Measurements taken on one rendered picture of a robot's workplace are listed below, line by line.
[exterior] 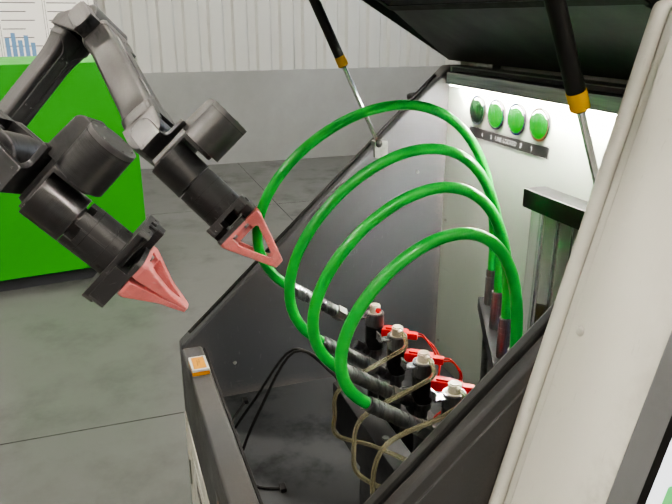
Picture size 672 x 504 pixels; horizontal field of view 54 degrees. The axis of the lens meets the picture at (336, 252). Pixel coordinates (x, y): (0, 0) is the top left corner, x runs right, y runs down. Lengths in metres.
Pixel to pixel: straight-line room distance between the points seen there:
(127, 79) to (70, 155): 0.36
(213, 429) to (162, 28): 6.51
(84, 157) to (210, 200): 0.21
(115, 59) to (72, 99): 3.00
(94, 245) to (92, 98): 3.42
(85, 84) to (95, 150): 3.42
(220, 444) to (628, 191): 0.66
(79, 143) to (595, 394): 0.55
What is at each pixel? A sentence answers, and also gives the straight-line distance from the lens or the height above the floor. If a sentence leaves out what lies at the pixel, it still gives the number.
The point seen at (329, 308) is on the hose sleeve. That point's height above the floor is 1.14.
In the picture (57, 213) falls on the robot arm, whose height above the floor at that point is 1.34.
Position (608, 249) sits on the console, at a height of 1.34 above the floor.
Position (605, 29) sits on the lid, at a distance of 0.85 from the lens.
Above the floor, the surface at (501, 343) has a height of 1.12.
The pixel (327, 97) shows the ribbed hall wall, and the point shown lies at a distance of 7.75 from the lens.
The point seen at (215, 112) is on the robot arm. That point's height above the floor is 1.42.
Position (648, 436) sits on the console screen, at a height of 1.22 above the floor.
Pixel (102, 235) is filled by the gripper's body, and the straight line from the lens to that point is 0.75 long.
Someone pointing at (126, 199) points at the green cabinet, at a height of 0.49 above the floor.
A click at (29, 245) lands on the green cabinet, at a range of 4.29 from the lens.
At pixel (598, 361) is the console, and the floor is 1.25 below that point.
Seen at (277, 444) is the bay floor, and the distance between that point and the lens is 1.21.
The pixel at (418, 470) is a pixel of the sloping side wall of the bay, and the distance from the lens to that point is 0.71.
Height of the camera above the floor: 1.53
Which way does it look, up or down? 19 degrees down
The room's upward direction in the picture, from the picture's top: straight up
